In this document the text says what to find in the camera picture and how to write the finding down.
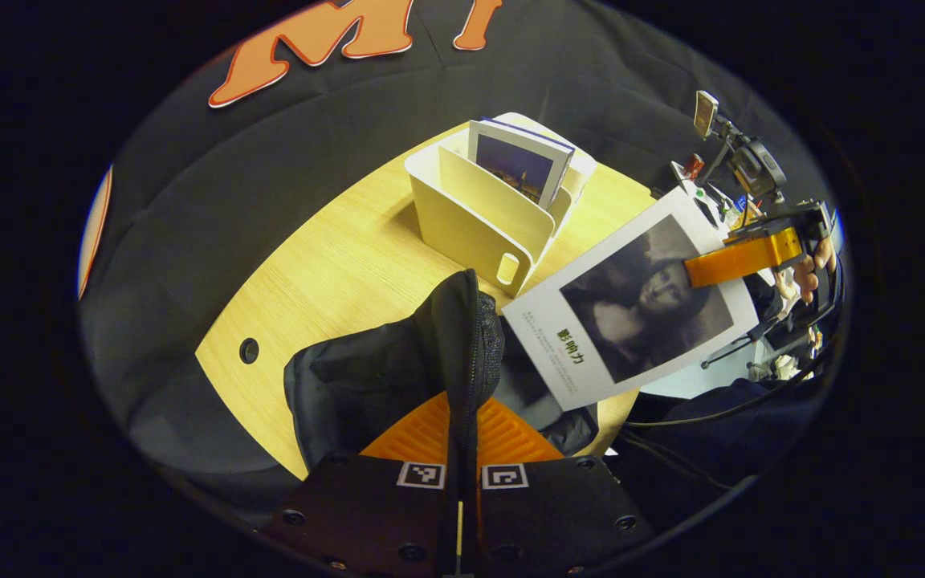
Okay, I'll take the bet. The blue cover book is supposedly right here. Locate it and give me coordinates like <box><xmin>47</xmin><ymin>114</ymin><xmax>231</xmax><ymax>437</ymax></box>
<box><xmin>467</xmin><ymin>118</ymin><xmax>577</xmax><ymax>211</ymax></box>

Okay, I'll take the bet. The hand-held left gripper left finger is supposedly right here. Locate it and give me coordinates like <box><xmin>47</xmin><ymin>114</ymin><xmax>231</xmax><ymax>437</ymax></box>
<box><xmin>260</xmin><ymin>392</ymin><xmax>463</xmax><ymax>576</ymax></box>

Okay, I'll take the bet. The white portrait cover book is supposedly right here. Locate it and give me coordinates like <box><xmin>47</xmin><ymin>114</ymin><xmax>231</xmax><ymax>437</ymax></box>
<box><xmin>501</xmin><ymin>186</ymin><xmax>760</xmax><ymax>413</ymax></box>

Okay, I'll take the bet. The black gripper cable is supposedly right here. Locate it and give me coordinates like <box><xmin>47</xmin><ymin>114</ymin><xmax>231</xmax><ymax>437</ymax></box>
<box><xmin>621</xmin><ymin>345</ymin><xmax>837</xmax><ymax>428</ymax></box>

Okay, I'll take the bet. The black schoolbag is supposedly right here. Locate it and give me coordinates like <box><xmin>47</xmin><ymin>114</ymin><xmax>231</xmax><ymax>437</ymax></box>
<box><xmin>283</xmin><ymin>268</ymin><xmax>600</xmax><ymax>474</ymax></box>

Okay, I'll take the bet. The white bookshelf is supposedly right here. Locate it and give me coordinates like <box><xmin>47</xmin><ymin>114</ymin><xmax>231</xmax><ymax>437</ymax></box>
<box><xmin>404</xmin><ymin>111</ymin><xmax>598</xmax><ymax>299</ymax></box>

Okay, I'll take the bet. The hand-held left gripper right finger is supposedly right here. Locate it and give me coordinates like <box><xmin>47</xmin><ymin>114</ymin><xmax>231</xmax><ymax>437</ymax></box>
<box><xmin>475</xmin><ymin>397</ymin><xmax>656</xmax><ymax>576</ymax></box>

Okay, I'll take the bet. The black backdrop cloth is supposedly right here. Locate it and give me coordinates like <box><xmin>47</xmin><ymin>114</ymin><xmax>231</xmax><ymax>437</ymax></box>
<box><xmin>77</xmin><ymin>0</ymin><xmax>833</xmax><ymax>531</ymax></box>

